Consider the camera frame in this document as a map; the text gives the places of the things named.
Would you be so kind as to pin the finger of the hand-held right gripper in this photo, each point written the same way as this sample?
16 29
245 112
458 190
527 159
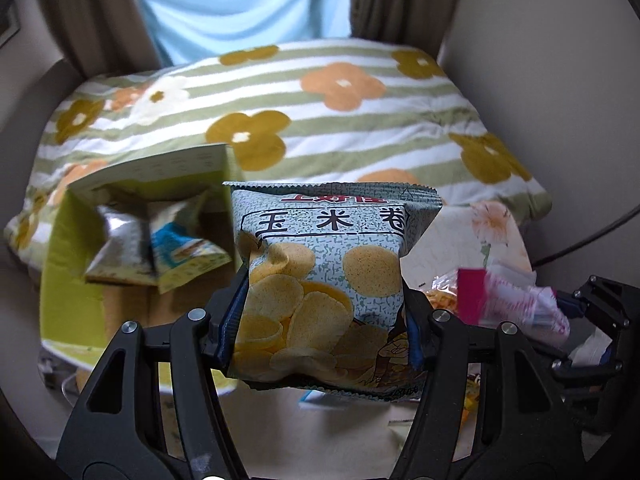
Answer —
607 302
595 372

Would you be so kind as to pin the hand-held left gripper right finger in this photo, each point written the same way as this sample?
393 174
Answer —
413 342

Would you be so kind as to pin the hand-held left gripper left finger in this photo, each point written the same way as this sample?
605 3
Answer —
226 340

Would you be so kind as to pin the pink snack packet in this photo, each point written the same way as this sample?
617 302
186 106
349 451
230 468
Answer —
500 300

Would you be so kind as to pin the grey-green chip bag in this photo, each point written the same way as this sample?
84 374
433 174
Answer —
325 270

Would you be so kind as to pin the green cardboard box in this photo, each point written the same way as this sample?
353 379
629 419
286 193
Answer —
65 260

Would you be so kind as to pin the orange snack packet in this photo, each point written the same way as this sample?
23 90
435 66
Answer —
440 297

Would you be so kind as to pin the blue and yellow snack packet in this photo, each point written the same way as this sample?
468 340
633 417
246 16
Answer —
185 260

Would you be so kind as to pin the light blue packet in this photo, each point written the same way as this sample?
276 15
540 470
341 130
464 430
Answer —
311 397

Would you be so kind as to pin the silver snack packet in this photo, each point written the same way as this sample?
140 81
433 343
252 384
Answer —
120 245

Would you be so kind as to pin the striped flower blanket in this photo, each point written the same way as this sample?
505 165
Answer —
350 135

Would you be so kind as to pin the light blue sheer curtain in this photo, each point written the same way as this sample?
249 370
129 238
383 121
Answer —
240 5

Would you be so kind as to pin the brown curtain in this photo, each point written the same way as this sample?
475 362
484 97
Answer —
95 5
400 0

